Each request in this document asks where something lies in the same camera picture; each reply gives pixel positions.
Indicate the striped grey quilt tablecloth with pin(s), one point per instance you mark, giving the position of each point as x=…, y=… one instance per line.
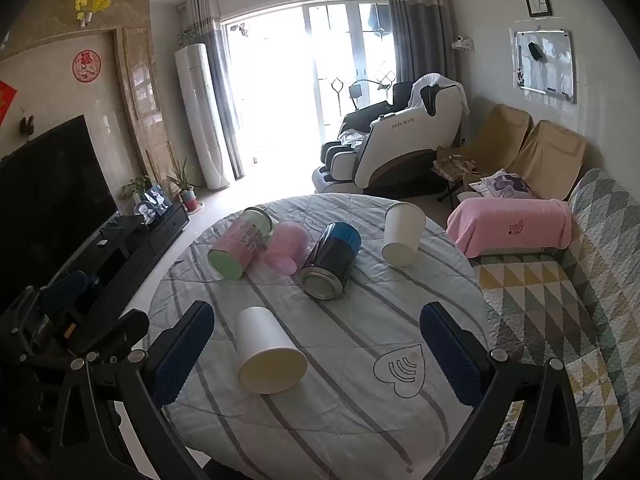
x=373, y=403

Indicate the purple floral pillow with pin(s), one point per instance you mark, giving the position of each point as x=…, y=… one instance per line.
x=503, y=184

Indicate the blue black tin can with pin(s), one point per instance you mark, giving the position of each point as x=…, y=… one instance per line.
x=325, y=273

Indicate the pink plastic cup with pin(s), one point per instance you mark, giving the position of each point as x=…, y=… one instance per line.
x=287, y=245

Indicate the black tv cabinet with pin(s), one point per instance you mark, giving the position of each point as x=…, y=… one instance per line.
x=106, y=274

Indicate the photo frame on cabinet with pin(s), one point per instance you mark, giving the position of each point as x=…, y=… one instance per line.
x=157, y=197

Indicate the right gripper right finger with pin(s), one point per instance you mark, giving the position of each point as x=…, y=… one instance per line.
x=546, y=441

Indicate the pink towel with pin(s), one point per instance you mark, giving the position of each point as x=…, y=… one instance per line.
x=480, y=225

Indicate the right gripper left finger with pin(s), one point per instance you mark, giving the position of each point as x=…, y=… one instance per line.
x=151, y=379

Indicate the potted plant red pot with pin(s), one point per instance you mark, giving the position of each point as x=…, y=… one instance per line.
x=180, y=178

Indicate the whiteboard on wall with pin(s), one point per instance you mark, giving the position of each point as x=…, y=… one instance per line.
x=544, y=63

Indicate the white standing air conditioner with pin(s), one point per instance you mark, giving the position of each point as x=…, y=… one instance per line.
x=200, y=103

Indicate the tan armchair right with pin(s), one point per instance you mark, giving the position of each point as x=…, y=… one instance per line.
x=549, y=161

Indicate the triangle pattern sofa cover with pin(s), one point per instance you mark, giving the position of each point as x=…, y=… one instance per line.
x=579, y=304

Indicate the red round wall decal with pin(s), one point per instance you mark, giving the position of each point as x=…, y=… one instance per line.
x=86, y=66

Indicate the grey curtain left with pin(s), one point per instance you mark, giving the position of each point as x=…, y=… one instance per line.
x=204, y=24

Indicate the black television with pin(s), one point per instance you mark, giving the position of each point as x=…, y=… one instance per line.
x=54, y=196

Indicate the pink green can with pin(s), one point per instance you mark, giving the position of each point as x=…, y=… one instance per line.
x=238, y=245

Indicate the grey curtain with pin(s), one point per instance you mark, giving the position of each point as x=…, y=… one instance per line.
x=423, y=32
x=204, y=24

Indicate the folding stool with cloth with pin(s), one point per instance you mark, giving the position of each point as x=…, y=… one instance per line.
x=453, y=168

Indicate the white massage chair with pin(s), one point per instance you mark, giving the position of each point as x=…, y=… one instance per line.
x=388, y=148

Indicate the tan armchair left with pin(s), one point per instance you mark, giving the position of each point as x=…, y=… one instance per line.
x=499, y=141

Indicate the grey curtain right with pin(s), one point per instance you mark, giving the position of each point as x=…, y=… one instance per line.
x=423, y=32

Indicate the white paper cup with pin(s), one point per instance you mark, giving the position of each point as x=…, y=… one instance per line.
x=269, y=361
x=404, y=225

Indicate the small potted plant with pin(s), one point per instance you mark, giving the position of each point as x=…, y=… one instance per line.
x=134, y=190

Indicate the tan armchair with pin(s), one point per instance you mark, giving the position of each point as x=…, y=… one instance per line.
x=549, y=161
x=499, y=141

